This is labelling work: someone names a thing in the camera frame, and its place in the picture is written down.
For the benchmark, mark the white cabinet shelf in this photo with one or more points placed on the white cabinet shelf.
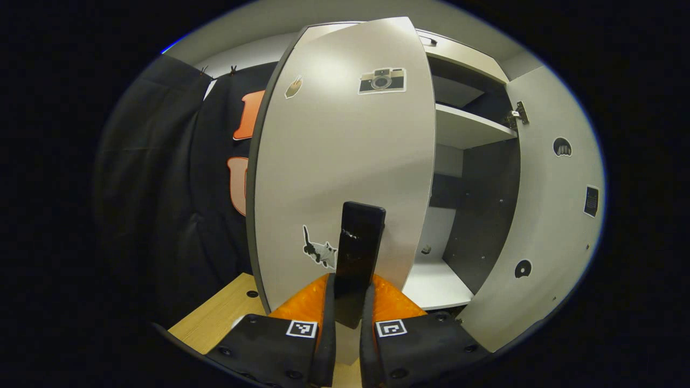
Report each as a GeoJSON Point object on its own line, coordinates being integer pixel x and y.
{"type": "Point", "coordinates": [463, 126]}

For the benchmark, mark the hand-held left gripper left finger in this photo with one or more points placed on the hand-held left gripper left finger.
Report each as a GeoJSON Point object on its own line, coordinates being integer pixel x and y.
{"type": "Point", "coordinates": [328, 350]}

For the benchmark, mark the beige double-door shoe cabinet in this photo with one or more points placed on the beige double-door shoe cabinet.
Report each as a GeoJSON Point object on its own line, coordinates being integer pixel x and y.
{"type": "Point", "coordinates": [480, 215]}

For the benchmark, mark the beige camera-sticker cabinet door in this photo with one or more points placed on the beige camera-sticker cabinet door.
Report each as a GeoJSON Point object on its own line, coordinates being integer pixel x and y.
{"type": "Point", "coordinates": [334, 151]}

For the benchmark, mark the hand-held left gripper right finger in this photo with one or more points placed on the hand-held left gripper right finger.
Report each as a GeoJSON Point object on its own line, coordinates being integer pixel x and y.
{"type": "Point", "coordinates": [367, 355]}

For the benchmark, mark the row of black cloth clips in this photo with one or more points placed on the row of black cloth clips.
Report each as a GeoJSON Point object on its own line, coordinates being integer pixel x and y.
{"type": "Point", "coordinates": [233, 69]}

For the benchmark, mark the beige cabinet drawer front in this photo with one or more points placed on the beige cabinet drawer front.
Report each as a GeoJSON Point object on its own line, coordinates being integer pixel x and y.
{"type": "Point", "coordinates": [463, 56]}

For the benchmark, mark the metal door hinge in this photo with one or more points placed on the metal door hinge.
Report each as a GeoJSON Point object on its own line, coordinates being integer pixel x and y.
{"type": "Point", "coordinates": [518, 113]}

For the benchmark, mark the white cabinet bottom board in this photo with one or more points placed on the white cabinet bottom board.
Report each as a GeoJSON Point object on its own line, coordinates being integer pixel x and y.
{"type": "Point", "coordinates": [436, 285]}

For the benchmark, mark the black backdrop cloth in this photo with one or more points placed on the black backdrop cloth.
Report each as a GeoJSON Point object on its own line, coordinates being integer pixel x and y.
{"type": "Point", "coordinates": [161, 188]}

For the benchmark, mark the beige cherry-sticker cabinet door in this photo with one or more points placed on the beige cherry-sticker cabinet door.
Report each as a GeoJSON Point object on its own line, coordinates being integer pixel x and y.
{"type": "Point", "coordinates": [550, 215]}

